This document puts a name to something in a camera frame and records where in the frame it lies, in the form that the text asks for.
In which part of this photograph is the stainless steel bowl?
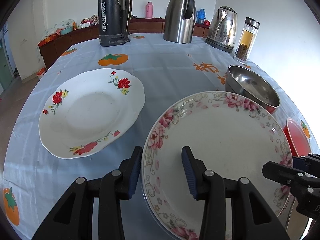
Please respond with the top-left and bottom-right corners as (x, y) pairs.
(225, 65), (280, 114)

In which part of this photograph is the white plastic bucket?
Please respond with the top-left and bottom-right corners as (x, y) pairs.
(36, 67), (47, 80)

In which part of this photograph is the teal bowl on sideboard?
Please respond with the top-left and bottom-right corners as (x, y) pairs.
(60, 26), (74, 36)

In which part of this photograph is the glass tea bottle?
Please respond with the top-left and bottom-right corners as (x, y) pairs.
(234, 17), (260, 63)

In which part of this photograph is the mesh food cover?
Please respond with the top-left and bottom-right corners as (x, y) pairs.
(42, 19), (76, 40)

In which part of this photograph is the stainless electric kettle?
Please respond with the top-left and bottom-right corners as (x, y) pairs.
(205, 6), (238, 53)

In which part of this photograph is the pink thermos bottle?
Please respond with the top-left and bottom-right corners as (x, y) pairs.
(145, 2), (153, 19)

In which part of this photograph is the persimmon print tablecloth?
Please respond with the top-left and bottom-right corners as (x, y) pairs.
(3, 34), (305, 239)

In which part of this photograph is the steel carafe black handle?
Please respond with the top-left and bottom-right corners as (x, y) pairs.
(163, 0), (196, 43)

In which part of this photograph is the pink floral rim plate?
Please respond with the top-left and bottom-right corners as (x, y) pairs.
(142, 91), (292, 239)

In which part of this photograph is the red flower white plate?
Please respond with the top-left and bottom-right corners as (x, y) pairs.
(39, 68), (145, 159)

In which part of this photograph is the blue thermos jug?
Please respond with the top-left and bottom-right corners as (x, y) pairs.
(196, 9), (206, 24)

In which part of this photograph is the green door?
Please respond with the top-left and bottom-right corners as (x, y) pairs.
(0, 40), (14, 90)

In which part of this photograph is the dark wooden sideboard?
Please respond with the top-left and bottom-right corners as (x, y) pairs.
(38, 18), (209, 69)

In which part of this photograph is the red plastic bowl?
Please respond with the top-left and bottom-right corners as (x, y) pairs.
(283, 118), (311, 157)

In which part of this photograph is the large black thermos flask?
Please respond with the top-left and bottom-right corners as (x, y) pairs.
(98, 0), (132, 47)

